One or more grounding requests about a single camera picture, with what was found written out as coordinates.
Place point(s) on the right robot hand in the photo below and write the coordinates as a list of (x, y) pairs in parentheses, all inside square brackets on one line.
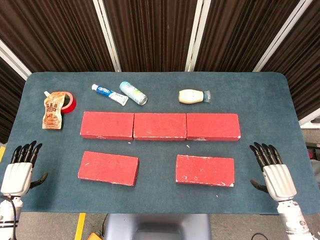
[(278, 180)]

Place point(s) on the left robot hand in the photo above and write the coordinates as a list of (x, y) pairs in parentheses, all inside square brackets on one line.
[(18, 177)]

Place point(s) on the red brick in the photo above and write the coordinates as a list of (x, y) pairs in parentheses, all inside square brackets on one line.
[(205, 170), (107, 167), (107, 125), (160, 126), (212, 126)]

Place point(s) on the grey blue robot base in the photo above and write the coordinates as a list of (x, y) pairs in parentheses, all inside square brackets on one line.
[(157, 225)]

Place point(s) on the orange sauce spout pouch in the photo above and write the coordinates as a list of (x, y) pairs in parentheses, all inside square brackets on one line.
[(52, 112)]

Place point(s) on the red tape roll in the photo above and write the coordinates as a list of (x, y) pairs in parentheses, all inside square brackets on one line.
[(71, 105)]

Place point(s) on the orange box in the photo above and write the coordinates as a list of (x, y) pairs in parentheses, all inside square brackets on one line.
[(95, 236)]

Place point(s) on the cream mayonnaise squeeze bottle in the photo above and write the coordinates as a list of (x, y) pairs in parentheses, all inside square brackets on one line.
[(190, 96)]

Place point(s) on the blue white toothpaste tube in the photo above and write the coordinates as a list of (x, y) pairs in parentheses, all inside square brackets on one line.
[(110, 93)]

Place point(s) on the blue felt table cover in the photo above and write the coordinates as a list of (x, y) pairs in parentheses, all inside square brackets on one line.
[(155, 197)]

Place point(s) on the light blue drink can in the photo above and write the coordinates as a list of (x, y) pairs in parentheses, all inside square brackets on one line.
[(132, 92)]

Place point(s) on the white partition frame post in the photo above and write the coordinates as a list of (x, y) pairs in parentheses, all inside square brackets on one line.
[(282, 35), (306, 120), (107, 35), (197, 35), (12, 62)]

